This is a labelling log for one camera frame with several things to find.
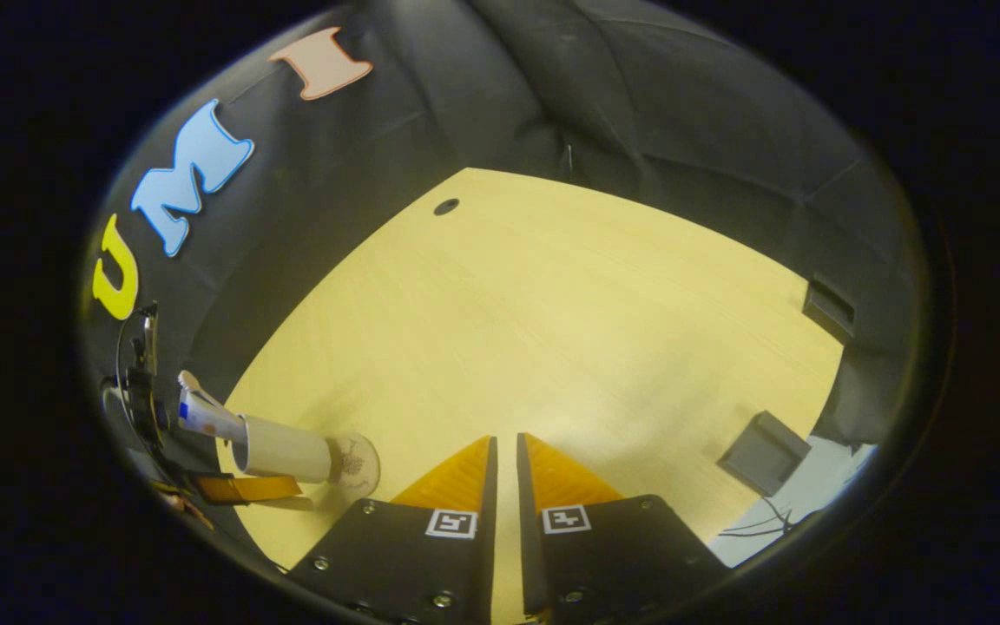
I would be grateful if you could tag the white cup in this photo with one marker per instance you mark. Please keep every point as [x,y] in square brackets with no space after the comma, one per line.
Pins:
[287,450]

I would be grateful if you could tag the white toothpaste tube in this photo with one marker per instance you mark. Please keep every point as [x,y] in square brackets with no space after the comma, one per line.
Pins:
[205,417]

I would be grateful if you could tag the black box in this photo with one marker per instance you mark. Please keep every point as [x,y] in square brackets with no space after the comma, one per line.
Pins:
[828,311]

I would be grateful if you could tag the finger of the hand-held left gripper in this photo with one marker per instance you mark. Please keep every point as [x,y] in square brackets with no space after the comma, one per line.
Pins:
[248,489]

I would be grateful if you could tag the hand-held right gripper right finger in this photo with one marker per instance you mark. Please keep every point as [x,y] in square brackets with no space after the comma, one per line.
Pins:
[524,495]

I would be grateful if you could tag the light wooden desktop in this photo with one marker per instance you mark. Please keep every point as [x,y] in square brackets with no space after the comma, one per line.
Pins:
[552,330]

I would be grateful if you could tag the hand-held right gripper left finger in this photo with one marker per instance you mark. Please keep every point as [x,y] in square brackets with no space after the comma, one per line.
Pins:
[490,495]

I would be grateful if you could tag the grey box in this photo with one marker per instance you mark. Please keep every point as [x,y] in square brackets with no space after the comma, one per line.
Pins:
[765,453]

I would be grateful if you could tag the round cork coaster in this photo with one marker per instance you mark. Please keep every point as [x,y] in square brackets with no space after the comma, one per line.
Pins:
[359,467]

